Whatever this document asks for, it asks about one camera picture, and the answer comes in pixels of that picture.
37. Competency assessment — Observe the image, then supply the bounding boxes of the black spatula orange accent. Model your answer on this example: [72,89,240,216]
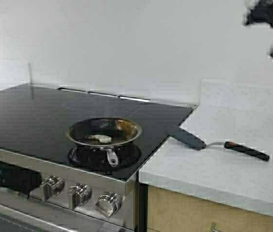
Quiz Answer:
[166,126,270,162]

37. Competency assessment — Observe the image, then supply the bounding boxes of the stainless steel frying pan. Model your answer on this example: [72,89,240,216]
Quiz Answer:
[66,117,142,167]

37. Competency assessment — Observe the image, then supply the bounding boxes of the raw shrimp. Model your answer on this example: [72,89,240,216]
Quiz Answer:
[85,134,112,144]

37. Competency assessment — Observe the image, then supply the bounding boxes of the wooden base cabinet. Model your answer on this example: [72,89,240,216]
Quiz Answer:
[147,186,273,232]

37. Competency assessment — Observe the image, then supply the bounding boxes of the right steel stove knob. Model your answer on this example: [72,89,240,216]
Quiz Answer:
[95,192,122,218]

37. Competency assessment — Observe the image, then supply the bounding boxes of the steel stove knob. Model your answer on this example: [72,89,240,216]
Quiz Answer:
[95,192,122,218]
[40,175,64,201]
[67,183,92,210]

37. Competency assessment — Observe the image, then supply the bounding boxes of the middle steel stove knob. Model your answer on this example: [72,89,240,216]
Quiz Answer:
[67,183,92,210]

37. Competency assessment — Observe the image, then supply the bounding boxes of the left steel stove knob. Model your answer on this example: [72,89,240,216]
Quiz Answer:
[40,175,64,201]

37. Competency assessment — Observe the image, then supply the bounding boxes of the stainless steel stove range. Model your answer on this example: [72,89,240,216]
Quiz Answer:
[0,84,196,232]

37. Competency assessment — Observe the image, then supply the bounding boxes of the metal cabinet handle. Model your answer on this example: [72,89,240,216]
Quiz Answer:
[210,222,221,232]

